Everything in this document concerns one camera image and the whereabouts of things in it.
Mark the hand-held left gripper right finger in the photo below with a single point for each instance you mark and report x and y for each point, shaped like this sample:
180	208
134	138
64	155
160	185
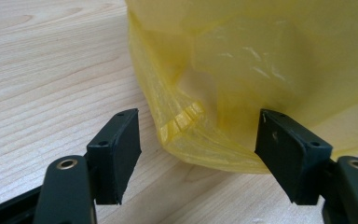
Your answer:
287	158

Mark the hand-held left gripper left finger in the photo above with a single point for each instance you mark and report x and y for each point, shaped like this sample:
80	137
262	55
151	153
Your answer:
118	158

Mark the yellow plastic bag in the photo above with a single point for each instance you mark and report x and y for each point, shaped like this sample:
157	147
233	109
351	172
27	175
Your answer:
245	62

